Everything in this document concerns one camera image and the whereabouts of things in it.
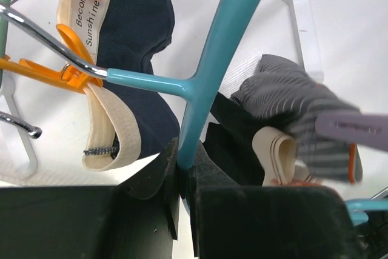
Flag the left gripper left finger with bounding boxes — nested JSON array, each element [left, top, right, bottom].
[[1, 139, 179, 258]]

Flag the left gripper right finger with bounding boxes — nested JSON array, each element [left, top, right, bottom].
[[187, 145, 364, 259]]

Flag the black underwear beige waistband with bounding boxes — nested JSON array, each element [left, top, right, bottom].
[[203, 93, 322, 186]]

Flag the grey striped underwear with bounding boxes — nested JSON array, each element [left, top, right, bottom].
[[230, 54, 363, 183]]

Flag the blue plastic clip hanger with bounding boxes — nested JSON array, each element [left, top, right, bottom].
[[1, 0, 387, 225]]

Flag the navy blue underwear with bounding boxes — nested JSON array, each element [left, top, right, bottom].
[[56, 0, 181, 172]]

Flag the purple clothes peg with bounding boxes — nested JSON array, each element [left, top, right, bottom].
[[315, 111, 387, 150]]

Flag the orange clothes peg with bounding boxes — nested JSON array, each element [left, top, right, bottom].
[[1, 24, 103, 94]]

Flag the metal clothes rack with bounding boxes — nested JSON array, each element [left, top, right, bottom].
[[1, 0, 323, 170]]

